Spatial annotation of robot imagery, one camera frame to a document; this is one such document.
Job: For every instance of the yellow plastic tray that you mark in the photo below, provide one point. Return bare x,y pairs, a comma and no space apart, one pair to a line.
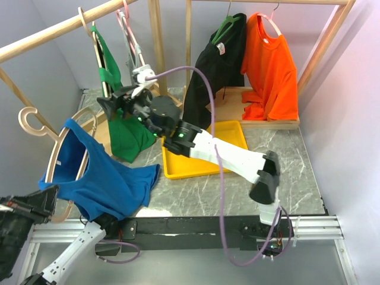
181,167

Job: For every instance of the left wooden clothes rack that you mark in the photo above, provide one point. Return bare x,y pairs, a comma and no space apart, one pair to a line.
21,46

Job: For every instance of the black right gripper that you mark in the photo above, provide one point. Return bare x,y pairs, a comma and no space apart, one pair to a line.
110,105

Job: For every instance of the beige hanger with green top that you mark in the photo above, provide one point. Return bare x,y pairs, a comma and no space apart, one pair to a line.
98,52

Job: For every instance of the black t-shirt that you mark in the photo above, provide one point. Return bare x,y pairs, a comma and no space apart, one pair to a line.
221,65

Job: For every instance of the pink plastic hanger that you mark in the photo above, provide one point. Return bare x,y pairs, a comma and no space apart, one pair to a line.
123,20

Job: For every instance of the wooden clothes rack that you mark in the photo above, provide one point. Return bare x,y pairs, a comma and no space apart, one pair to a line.
21,46
233,102

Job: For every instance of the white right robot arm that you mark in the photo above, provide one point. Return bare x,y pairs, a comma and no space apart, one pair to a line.
161,117

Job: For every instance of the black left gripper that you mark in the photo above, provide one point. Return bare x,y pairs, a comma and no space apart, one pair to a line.
38,205

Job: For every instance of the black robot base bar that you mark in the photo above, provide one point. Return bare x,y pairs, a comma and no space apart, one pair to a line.
178,233

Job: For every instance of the blue tank top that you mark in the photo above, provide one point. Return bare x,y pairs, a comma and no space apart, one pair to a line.
95,182

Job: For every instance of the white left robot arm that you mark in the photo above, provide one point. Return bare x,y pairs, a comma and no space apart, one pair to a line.
20,213

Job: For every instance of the right wooden clothes rack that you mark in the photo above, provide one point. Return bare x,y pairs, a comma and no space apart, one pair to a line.
233,102

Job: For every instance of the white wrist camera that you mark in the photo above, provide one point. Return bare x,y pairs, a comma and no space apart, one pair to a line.
8,205
144,78

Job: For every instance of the grey tank top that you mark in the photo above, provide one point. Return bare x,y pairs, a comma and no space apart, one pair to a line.
134,53

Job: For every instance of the orange t-shirt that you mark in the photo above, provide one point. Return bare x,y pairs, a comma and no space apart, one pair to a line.
272,74

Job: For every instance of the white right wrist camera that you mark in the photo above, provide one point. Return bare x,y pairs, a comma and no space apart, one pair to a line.
144,78

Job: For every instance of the green plastic hanger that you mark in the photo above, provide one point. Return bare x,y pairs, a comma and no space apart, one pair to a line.
223,35

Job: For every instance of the green tank top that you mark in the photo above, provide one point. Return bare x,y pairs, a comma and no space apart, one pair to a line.
127,136

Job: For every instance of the pink hanger with orange shirt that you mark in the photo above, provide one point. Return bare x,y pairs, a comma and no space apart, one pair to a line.
270,19

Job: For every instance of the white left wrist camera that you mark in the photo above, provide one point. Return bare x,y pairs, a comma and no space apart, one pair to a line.
8,205

